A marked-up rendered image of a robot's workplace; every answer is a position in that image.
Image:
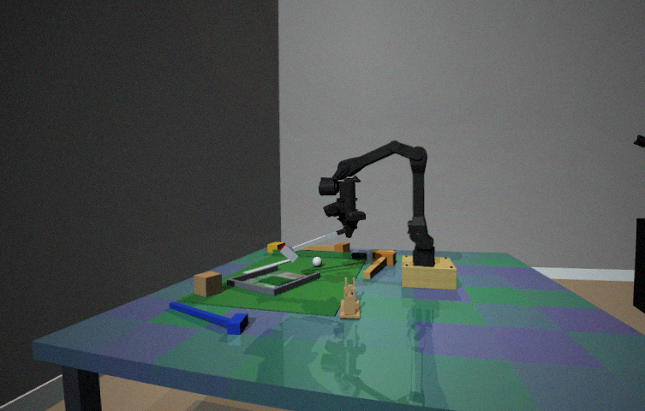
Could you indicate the green flat mat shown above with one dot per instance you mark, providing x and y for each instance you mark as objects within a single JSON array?
[{"x": 320, "y": 297}]

